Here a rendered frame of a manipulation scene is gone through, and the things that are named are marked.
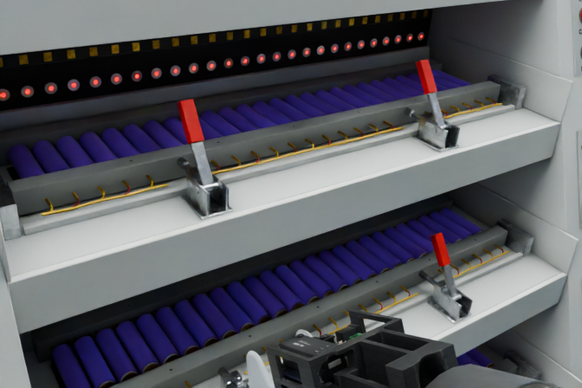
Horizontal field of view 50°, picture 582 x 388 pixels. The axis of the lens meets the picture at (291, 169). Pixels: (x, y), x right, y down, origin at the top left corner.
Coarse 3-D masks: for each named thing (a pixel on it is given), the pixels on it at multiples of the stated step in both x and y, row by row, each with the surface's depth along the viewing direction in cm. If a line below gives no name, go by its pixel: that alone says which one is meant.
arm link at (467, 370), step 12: (444, 372) 30; (456, 372) 30; (468, 372) 30; (480, 372) 30; (492, 372) 29; (504, 372) 29; (432, 384) 30; (444, 384) 29; (456, 384) 29; (468, 384) 29; (480, 384) 28; (492, 384) 28; (504, 384) 28; (516, 384) 27; (528, 384) 28; (552, 384) 28
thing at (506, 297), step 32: (480, 192) 84; (480, 224) 85; (512, 224) 80; (544, 224) 77; (480, 256) 78; (544, 256) 78; (416, 288) 71; (480, 288) 72; (512, 288) 72; (544, 288) 74; (416, 320) 66; (448, 320) 67; (480, 320) 68; (512, 320) 72; (32, 352) 59; (32, 384) 56
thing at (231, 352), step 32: (352, 288) 67; (384, 288) 68; (288, 320) 62; (320, 320) 63; (192, 352) 57; (224, 352) 57; (256, 352) 60; (128, 384) 53; (160, 384) 54; (192, 384) 56
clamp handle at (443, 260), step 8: (432, 240) 67; (440, 240) 67; (440, 248) 67; (440, 256) 67; (448, 256) 67; (440, 264) 67; (448, 264) 67; (448, 272) 67; (448, 280) 67; (448, 288) 67
